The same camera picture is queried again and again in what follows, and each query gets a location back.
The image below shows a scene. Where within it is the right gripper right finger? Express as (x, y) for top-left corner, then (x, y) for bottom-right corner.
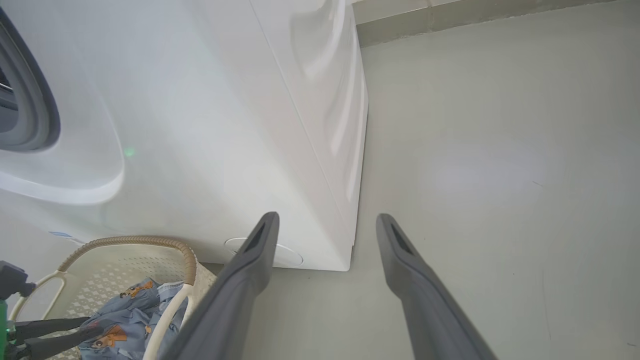
(375, 213), (499, 360)

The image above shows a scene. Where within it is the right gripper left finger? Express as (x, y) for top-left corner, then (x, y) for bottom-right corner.
(159, 211), (280, 360)

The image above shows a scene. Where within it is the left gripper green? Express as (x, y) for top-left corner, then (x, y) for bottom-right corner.
(0, 299), (105, 360)

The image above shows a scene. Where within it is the blue cartoon print garment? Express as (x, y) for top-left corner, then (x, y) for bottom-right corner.
(79, 278), (190, 360)

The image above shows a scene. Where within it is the cream perforated laundry basket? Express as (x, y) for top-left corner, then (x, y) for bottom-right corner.
(9, 236), (217, 360)

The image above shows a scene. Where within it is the white front-load washing machine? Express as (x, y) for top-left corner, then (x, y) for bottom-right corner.
(0, 0), (369, 272)

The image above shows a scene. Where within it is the grey rubber door gasket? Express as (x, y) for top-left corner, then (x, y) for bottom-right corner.
(0, 10), (62, 152)

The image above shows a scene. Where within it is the blue energy label sticker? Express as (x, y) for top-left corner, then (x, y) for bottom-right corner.
(48, 231), (86, 244)

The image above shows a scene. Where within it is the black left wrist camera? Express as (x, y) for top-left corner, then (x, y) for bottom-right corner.
(0, 260), (37, 301)

